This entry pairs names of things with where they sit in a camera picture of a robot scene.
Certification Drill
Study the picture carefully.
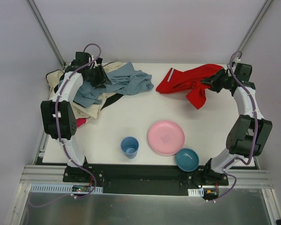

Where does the red cloth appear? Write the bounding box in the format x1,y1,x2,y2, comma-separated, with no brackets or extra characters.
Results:
156,64,223,110

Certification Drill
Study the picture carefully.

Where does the black printed cloth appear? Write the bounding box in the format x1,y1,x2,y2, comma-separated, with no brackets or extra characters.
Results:
101,93,123,110

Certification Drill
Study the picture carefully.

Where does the grey-blue cloth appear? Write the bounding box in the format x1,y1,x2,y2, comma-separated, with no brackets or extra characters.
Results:
74,62,154,108

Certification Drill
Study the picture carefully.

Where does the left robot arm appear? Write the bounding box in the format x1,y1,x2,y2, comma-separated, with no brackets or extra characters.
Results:
40,52,111,167

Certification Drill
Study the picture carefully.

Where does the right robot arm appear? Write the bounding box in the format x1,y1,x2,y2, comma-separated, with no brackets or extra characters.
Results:
200,63,273,186

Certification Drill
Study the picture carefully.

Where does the cream beige cloth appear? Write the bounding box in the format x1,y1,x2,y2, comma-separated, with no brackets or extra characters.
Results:
71,61,126,120

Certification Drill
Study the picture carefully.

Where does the magenta pink cloth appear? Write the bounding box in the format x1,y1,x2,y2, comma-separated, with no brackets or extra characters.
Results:
76,118,87,128

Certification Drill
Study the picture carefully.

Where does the beige tote bag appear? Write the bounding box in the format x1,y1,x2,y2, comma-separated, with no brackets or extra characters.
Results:
46,69,64,98

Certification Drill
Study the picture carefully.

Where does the light blue cup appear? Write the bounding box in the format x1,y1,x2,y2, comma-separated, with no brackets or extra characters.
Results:
120,136,139,159

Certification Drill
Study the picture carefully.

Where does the pink plate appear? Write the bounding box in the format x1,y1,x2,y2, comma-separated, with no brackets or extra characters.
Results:
148,120,185,156

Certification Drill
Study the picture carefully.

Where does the dark blue bowl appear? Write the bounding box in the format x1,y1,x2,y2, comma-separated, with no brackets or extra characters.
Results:
175,148,200,172

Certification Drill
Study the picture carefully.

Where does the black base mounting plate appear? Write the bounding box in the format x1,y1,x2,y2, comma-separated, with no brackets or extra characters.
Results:
63,164,229,196

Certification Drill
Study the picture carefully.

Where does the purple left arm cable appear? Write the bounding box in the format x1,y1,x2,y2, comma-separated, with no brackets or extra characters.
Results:
28,43,103,208

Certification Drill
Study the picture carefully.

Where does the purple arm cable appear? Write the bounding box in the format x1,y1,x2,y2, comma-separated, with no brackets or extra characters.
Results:
202,51,259,204
28,43,103,208

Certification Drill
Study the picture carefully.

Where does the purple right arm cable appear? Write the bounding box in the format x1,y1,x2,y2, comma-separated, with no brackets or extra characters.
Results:
202,51,259,204

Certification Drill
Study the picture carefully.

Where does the aluminium frame rail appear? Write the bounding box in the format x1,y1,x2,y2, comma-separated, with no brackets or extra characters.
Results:
20,165,70,182

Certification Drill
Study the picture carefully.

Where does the right cable duct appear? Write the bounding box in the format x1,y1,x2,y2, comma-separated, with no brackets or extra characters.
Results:
187,188,219,197

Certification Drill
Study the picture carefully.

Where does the cable duct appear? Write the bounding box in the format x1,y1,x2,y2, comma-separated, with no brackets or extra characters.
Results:
30,184,103,195
187,188,219,197

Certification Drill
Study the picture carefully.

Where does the left cable duct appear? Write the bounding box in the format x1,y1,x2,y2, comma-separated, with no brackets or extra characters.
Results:
30,184,103,195

